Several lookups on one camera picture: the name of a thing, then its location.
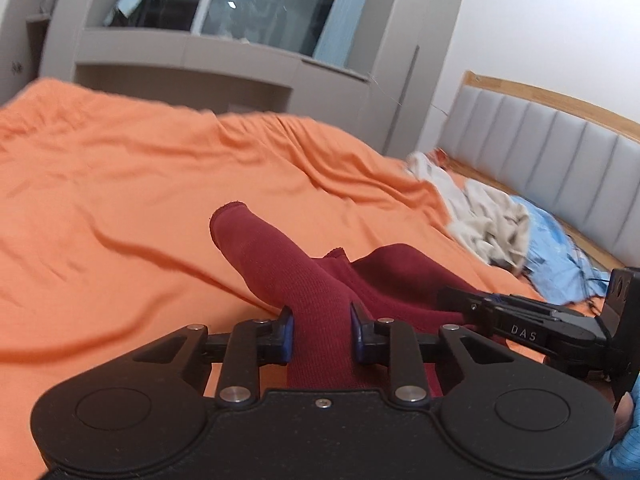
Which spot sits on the grey built-in wardrobe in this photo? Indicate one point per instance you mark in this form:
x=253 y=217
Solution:
x=320 y=90

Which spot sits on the white crumpled cloth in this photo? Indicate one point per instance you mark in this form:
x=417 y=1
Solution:
x=480 y=210

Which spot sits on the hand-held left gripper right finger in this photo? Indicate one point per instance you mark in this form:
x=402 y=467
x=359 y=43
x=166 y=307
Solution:
x=357 y=335

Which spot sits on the window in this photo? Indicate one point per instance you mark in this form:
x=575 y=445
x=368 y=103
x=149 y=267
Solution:
x=260 y=5

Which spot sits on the dark red long-sleeve shirt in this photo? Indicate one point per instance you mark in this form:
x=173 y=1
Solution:
x=280 y=265

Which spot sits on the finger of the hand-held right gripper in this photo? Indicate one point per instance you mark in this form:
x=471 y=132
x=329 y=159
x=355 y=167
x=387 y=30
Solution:
x=467 y=307
x=520 y=306

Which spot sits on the orange bed sheet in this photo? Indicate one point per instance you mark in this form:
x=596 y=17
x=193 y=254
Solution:
x=125 y=185

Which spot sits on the light blue cloth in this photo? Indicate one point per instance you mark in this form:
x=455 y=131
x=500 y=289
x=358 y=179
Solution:
x=560 y=255

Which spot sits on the grey padded wooden headboard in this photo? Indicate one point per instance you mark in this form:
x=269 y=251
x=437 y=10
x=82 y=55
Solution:
x=540 y=135

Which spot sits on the person's right forearm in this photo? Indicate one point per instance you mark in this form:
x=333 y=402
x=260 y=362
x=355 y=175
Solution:
x=627 y=440

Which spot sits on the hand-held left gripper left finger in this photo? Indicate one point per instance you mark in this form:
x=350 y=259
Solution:
x=286 y=335

